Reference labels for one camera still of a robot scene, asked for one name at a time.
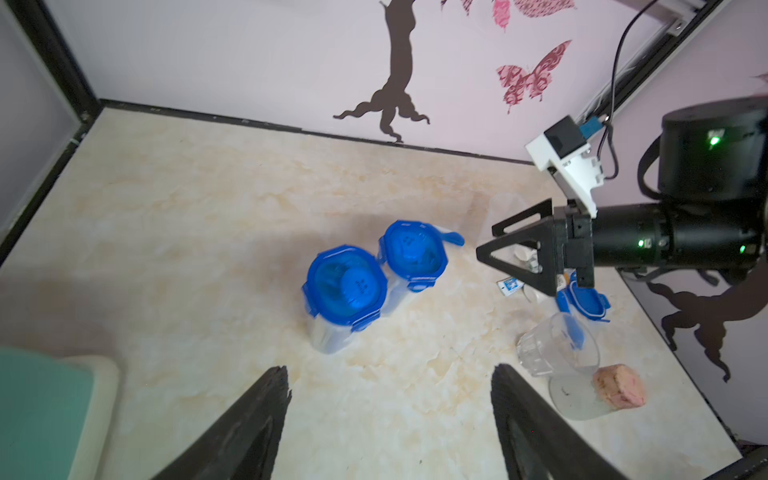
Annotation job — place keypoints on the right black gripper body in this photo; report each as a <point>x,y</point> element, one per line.
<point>574,248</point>

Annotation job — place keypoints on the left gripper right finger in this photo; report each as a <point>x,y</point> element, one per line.
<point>536,442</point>

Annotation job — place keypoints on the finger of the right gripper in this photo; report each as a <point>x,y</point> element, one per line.
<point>498,254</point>
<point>536,212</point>

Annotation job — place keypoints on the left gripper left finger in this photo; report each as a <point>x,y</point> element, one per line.
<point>243,443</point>

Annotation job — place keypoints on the white toothpaste tube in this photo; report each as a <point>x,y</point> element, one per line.
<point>509,286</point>

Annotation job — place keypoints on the detached blue container lid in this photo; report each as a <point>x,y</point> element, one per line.
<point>588,302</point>

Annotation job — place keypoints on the blue lid toiletry container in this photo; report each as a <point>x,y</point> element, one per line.
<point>494,209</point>
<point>413,257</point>
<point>344,292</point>

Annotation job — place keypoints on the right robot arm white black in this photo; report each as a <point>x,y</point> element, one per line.
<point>705,178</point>

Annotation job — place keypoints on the small corked glass jar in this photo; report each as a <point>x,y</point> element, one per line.
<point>588,396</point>

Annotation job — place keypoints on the clear drinking glass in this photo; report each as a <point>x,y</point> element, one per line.
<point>546,350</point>

